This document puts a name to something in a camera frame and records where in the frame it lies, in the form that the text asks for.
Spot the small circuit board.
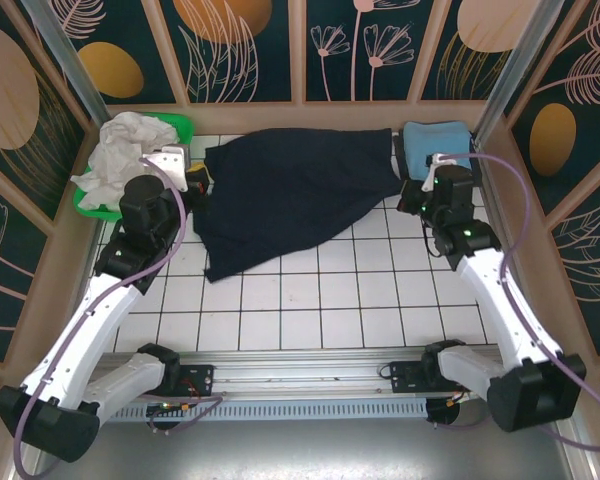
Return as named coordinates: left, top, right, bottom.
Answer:
left=146, top=399, right=194, bottom=417

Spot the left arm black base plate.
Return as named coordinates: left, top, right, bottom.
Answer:
left=123, top=363, right=216, bottom=399

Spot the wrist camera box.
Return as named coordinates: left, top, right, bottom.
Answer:
left=151, top=143, right=192, bottom=192
left=421, top=152, right=445, bottom=194

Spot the folded light blue towel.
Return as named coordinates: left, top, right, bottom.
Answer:
left=402, top=120, right=474, bottom=182

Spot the grey slotted cable duct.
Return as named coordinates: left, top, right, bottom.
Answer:
left=49, top=399, right=429, bottom=422

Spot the white t-shirt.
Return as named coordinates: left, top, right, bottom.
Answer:
left=69, top=110, right=179, bottom=211

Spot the shiny metal sheet panel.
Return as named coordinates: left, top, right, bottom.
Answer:
left=9, top=392, right=594, bottom=480

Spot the aluminium side rail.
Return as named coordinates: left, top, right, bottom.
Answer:
left=472, top=137, right=546, bottom=356

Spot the green plastic basket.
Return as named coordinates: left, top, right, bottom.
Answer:
left=73, top=112, right=196, bottom=224

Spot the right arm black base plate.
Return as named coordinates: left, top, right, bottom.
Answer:
left=388, top=360, right=481, bottom=396

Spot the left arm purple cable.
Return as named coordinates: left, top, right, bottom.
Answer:
left=12, top=154, right=225, bottom=476

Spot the aluminium mounting rail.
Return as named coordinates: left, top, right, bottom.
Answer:
left=27, top=349, right=574, bottom=401

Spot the grey folded t-shirt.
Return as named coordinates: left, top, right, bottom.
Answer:
left=392, top=133, right=483, bottom=189

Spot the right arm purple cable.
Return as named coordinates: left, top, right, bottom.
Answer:
left=432, top=152, right=600, bottom=454

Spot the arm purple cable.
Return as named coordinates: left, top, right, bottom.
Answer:
left=432, top=152, right=600, bottom=454
left=12, top=154, right=225, bottom=476

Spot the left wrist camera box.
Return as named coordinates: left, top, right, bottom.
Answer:
left=151, top=143, right=192, bottom=192

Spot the aluminium frame post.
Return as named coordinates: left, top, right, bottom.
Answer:
left=19, top=0, right=127, bottom=154
left=472, top=0, right=554, bottom=146

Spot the navy blue t-shirt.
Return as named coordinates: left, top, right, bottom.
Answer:
left=193, top=127, right=406, bottom=285

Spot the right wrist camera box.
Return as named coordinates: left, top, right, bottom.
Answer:
left=421, top=152, right=445, bottom=194

